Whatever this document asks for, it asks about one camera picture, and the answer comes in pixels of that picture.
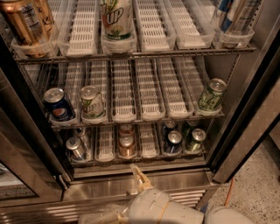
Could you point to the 7UP can top shelf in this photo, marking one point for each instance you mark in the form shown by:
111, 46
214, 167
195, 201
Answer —
117, 17

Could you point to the stainless fridge door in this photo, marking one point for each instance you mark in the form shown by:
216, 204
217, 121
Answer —
26, 148

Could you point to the blue silver can top right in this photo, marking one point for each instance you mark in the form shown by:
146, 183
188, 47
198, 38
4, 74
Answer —
230, 21

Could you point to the orange soda can front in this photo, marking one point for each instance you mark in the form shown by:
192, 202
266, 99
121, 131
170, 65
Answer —
126, 146

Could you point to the middle wire shelf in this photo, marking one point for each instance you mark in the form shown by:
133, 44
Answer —
139, 121

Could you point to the green can middle shelf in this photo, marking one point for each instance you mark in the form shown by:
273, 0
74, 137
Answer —
212, 95

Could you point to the blue can bottom front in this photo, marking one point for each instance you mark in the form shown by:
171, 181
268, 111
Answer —
172, 142

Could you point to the wire shelf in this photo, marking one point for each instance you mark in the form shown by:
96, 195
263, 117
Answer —
139, 55
139, 121

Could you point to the gold can shelf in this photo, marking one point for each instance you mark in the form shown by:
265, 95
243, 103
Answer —
25, 22
46, 15

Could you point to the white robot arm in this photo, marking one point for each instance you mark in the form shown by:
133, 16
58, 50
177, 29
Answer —
176, 213

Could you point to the orange soda can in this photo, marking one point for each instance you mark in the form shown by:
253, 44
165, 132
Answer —
126, 130
126, 146

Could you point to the green can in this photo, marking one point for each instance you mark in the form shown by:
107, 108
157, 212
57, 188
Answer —
188, 126
196, 140

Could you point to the white 7UP can middle shelf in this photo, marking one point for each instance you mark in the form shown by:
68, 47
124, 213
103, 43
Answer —
91, 102

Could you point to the green can bottom rear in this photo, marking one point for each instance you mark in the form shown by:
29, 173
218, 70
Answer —
188, 126

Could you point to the orange soda can behind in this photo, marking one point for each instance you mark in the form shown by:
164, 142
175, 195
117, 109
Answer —
126, 130

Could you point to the silver can bottom rear left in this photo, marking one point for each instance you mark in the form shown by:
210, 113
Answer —
83, 135

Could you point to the silver can bottom front left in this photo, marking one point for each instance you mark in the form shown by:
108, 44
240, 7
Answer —
76, 147

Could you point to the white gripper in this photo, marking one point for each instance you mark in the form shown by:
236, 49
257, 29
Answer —
147, 206

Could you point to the blue Pepsi can middle shelf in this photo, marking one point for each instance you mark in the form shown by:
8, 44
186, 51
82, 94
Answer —
59, 105

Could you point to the top wire shelf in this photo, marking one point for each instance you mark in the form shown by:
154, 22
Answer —
139, 55

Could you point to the green can bottom front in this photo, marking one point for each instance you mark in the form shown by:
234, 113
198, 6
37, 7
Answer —
196, 140

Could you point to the blue can bottom rear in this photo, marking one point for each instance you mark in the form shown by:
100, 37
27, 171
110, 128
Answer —
168, 126

